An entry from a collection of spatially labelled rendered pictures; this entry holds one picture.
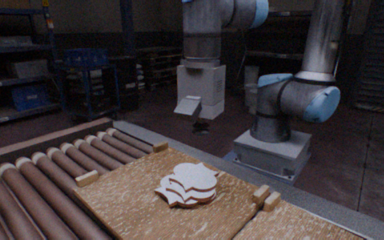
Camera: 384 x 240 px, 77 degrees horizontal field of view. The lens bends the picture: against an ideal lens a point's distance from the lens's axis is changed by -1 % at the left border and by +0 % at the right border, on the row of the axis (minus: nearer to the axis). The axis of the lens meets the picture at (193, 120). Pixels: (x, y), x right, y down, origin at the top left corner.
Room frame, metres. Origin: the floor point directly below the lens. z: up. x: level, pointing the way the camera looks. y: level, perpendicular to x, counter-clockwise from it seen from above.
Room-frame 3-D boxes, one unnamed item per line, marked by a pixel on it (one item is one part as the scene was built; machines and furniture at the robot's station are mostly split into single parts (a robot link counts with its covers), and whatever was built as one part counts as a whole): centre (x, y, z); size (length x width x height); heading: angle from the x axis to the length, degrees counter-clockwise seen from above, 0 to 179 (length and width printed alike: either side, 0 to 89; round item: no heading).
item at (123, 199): (0.54, 0.06, 0.93); 0.41 x 0.35 x 0.02; 48
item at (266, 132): (0.85, -0.29, 1.01); 0.15 x 0.15 x 0.10
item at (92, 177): (0.57, 0.30, 0.95); 0.06 x 0.02 x 0.03; 138
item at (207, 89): (0.50, 0.00, 1.23); 0.12 x 0.09 x 0.16; 152
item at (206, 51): (0.52, -0.01, 1.30); 0.08 x 0.08 x 0.05
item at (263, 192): (0.51, -0.17, 0.95); 0.06 x 0.02 x 0.03; 138
